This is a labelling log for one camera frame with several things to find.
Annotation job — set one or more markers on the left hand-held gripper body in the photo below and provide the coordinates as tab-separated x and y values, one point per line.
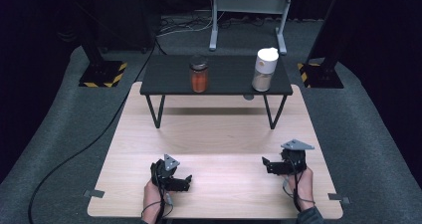
164	172

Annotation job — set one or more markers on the grey tape strip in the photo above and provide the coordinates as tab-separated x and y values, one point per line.
338	197
94	193

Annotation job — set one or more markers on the white plastic bottle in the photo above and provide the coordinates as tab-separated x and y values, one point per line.
264	69

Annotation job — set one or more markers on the orange spice jar black lid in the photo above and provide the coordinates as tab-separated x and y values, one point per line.
199	74

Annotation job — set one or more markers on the black shelf with metal legs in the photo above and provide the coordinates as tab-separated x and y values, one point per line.
229	74

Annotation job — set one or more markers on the person's left hand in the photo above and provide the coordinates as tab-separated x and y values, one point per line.
153	199

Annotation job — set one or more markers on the black post with striped base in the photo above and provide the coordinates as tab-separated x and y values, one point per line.
321	74
103	74

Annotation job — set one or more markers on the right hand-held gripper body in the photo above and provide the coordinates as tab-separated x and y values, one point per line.
295	157

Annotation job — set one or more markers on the grey metal stand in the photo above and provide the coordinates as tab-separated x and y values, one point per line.
248	5

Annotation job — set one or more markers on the person's right hand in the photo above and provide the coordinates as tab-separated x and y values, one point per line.
303	189

